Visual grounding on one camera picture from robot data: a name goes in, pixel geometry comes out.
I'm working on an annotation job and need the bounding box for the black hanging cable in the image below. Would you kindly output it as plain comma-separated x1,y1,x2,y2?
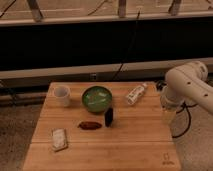
110,9,142,82

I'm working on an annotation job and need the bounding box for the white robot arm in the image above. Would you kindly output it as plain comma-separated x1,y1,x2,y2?
160,61,213,125

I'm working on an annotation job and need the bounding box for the white plastic bottle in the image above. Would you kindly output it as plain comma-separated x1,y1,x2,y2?
126,83,148,105

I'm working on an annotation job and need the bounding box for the white plastic cup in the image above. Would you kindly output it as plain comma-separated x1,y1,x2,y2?
53,86,70,107

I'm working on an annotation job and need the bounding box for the black eraser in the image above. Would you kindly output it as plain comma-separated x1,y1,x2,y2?
105,108,113,127

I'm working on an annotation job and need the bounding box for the black cable on floor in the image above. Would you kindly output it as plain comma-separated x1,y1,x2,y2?
155,79,199,139

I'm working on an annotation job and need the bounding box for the green bowl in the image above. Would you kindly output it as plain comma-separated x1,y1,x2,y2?
82,86,112,113

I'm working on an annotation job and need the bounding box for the brown oval object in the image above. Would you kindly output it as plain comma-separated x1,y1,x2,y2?
78,121,102,130

